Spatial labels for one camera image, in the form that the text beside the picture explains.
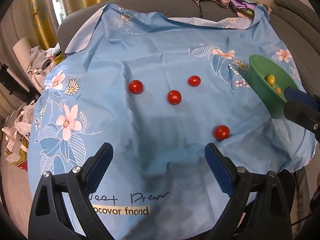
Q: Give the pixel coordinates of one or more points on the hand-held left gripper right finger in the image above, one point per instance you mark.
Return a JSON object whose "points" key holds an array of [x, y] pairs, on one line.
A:
{"points": [[220, 168]]}

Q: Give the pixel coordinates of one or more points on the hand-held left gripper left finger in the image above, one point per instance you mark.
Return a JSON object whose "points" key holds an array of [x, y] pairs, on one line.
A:
{"points": [[98, 166]]}

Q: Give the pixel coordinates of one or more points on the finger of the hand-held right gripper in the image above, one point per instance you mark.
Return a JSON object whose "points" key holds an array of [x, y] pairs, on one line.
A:
{"points": [[300, 97], [300, 115]]}

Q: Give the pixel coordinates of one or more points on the small yellow fruit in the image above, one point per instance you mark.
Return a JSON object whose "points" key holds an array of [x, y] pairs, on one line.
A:
{"points": [[270, 79], [277, 90]]}

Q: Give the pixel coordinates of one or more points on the red tomato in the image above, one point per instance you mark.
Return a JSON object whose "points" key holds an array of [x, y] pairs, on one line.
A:
{"points": [[135, 86], [174, 97], [194, 80], [221, 132]]}

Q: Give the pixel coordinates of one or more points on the green plastic bowl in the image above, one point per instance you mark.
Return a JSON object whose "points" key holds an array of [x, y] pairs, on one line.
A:
{"points": [[262, 65]]}

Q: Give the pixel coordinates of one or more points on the grey striped cloth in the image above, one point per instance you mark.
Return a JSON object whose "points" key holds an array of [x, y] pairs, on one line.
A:
{"points": [[302, 192]]}

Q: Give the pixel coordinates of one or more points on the white plastic bags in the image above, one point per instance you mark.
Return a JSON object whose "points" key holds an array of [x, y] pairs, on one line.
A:
{"points": [[17, 135]]}

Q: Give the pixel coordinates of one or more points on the grey armchair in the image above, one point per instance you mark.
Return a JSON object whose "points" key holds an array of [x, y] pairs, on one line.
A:
{"points": [[295, 10]]}

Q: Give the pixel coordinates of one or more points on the pile of grey clothes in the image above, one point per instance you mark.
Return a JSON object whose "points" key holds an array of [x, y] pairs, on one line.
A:
{"points": [[42, 57]]}

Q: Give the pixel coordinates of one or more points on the blue floral cloth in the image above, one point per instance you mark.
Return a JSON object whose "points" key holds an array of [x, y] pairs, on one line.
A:
{"points": [[150, 55]]}

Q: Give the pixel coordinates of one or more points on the black stand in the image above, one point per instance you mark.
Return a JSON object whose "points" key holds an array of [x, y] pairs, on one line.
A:
{"points": [[10, 77]]}

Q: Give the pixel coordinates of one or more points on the white board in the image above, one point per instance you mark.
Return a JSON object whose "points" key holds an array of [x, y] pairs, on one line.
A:
{"points": [[22, 47]]}

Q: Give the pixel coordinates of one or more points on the beige curtain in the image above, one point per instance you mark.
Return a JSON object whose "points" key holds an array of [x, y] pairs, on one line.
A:
{"points": [[12, 42]]}

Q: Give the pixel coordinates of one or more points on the window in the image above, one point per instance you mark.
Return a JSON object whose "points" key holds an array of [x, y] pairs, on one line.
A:
{"points": [[57, 2]]}

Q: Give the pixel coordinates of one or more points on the grey sofa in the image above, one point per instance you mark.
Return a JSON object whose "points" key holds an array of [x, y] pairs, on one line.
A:
{"points": [[150, 5]]}

